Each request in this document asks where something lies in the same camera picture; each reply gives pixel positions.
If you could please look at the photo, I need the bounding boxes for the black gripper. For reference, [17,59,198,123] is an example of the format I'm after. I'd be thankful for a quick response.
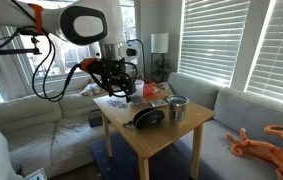
[89,58,138,102]

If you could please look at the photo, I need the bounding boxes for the red basket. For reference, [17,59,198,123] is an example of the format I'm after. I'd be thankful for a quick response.
[141,79,157,98]

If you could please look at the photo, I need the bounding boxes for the purple sticker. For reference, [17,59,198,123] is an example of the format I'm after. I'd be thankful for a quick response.
[106,99,129,110]

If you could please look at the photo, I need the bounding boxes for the clear plastic cup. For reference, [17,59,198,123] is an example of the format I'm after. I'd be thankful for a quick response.
[129,79,145,106]

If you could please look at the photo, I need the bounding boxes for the colourful snack bag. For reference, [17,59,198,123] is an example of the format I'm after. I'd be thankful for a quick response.
[80,82,107,98]

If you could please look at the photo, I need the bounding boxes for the small black box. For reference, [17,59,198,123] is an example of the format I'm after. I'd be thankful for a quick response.
[88,109,104,129]

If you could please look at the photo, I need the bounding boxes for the small printed card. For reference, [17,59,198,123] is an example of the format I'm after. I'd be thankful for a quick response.
[149,99,169,108]

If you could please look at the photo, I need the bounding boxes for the dark potted plant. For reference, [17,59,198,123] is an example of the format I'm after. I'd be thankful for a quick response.
[154,54,172,83]

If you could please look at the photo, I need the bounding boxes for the white shade floor lamp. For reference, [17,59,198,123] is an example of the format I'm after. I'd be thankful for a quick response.
[150,32,170,83]

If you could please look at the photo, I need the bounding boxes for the wooden side table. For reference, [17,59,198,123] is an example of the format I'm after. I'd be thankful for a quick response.
[93,87,216,180]

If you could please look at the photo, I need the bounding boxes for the stainless steel tumbler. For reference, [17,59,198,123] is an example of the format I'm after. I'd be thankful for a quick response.
[166,94,190,127]

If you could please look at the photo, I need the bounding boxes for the blue rug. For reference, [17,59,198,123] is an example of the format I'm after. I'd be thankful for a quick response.
[89,132,212,180]

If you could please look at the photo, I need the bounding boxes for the white leather sofa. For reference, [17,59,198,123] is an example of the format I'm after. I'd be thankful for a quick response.
[0,74,119,179]

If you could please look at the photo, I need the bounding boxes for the white window blinds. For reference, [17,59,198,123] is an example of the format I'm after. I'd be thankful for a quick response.
[178,0,251,88]
[245,0,283,108]

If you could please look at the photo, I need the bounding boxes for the white framed card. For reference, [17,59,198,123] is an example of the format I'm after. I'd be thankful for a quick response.
[24,167,48,180]

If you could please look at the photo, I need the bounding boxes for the grey fabric sofa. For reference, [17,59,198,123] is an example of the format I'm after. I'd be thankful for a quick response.
[167,71,283,180]

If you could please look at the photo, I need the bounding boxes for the orange octopus plush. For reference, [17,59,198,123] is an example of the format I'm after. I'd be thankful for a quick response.
[225,124,283,180]

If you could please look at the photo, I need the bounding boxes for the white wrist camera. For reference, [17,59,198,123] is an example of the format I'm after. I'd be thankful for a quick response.
[124,39,141,63]

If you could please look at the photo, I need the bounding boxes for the orange cable strap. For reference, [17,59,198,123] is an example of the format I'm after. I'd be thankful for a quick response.
[29,3,45,34]
[79,57,97,72]

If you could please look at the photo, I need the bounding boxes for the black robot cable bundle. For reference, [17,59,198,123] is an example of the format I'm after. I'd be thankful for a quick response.
[0,26,82,103]

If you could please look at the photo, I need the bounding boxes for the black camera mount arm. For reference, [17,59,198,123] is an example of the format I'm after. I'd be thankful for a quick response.
[0,35,42,63]

